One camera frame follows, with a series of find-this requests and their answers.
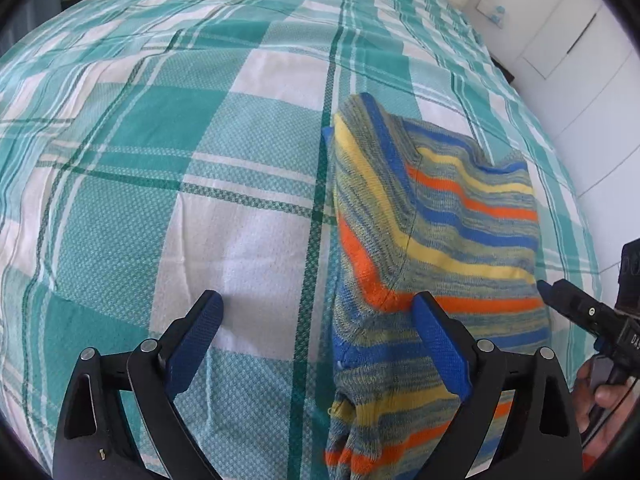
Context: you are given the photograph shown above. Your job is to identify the striped knit sweater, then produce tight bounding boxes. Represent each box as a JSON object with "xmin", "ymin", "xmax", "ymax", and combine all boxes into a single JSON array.
[{"xmin": 324, "ymin": 93, "xmax": 550, "ymax": 479}]

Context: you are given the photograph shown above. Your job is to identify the person's right hand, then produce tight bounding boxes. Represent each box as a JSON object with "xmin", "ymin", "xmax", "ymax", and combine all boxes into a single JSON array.
[{"xmin": 572, "ymin": 361, "xmax": 640, "ymax": 456}]

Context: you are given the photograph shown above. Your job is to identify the white wardrobe doors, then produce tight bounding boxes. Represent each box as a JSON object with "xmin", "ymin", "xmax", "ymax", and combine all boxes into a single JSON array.
[{"xmin": 479, "ymin": 0, "xmax": 640, "ymax": 271}]

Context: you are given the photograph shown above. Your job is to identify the teal plaid bedspread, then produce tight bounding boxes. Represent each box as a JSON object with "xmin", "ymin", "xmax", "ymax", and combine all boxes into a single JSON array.
[{"xmin": 1, "ymin": 0, "xmax": 601, "ymax": 479}]

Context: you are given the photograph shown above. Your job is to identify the wall socket with blue plugs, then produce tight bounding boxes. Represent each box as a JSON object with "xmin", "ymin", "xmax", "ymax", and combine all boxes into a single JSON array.
[{"xmin": 475, "ymin": 0, "xmax": 506, "ymax": 28}]

